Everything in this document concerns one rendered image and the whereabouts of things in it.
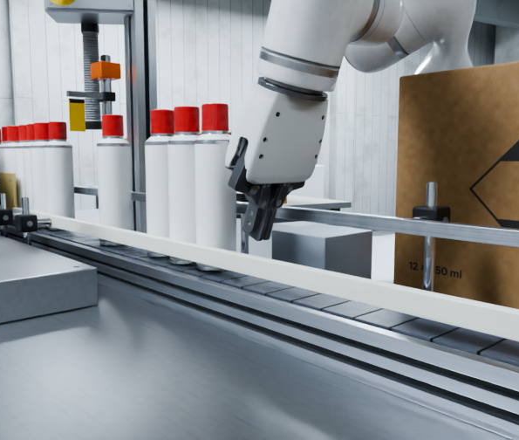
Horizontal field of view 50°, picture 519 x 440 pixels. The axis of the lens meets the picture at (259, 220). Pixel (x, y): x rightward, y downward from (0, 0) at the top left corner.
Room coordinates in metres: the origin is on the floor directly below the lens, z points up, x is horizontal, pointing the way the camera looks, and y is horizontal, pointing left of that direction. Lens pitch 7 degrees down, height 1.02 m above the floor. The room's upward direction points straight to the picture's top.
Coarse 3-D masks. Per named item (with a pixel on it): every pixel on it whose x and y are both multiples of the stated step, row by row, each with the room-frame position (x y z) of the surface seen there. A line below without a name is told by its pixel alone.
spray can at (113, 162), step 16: (112, 128) 0.87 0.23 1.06; (96, 144) 0.87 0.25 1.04; (112, 144) 0.86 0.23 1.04; (128, 144) 0.88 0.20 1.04; (112, 160) 0.86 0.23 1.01; (128, 160) 0.88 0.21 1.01; (112, 176) 0.86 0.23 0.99; (128, 176) 0.87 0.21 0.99; (112, 192) 0.86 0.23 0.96; (128, 192) 0.87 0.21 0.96; (112, 208) 0.86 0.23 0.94; (128, 208) 0.87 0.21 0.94; (112, 224) 0.86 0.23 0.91; (128, 224) 0.87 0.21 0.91
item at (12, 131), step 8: (8, 128) 1.20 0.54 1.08; (16, 128) 1.20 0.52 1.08; (8, 136) 1.20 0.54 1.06; (16, 136) 1.20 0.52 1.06; (8, 144) 1.19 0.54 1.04; (16, 144) 1.19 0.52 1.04; (8, 152) 1.19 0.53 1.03; (8, 160) 1.19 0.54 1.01; (8, 168) 1.19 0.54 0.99; (16, 176) 1.19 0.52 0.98; (16, 184) 1.19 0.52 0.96
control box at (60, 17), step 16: (48, 0) 1.06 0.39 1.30; (64, 0) 1.06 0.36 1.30; (80, 0) 1.06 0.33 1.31; (96, 0) 1.07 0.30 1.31; (112, 0) 1.07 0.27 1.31; (128, 0) 1.07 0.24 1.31; (64, 16) 1.09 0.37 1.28; (80, 16) 1.09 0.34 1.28; (96, 16) 1.09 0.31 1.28; (112, 16) 1.09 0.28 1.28; (128, 16) 1.09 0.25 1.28
